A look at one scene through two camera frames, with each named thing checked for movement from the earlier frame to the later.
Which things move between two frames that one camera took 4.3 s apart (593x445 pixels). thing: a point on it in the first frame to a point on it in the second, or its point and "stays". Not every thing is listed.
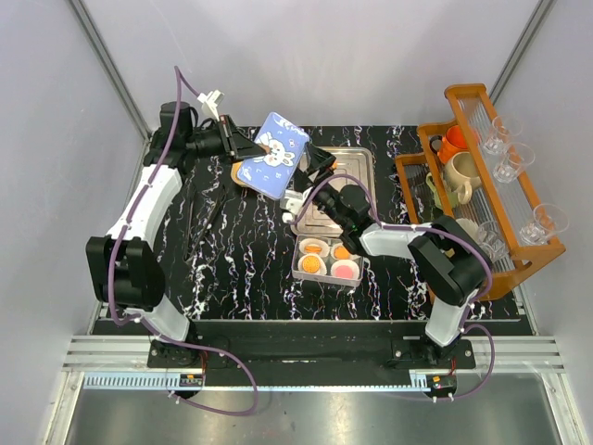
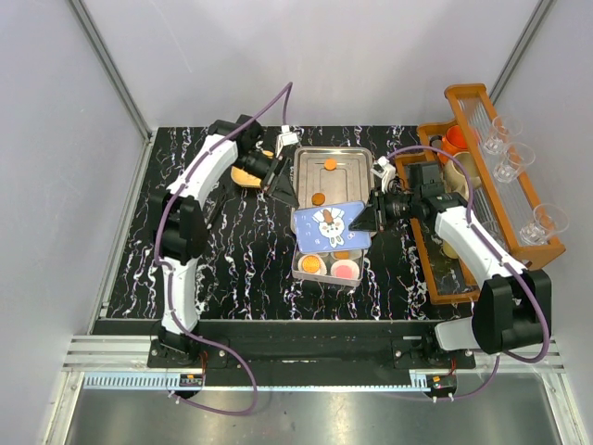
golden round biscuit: [310, 264] stays
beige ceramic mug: [461, 174] stays
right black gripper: [318, 160] to [372, 217]
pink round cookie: [344, 272] stays
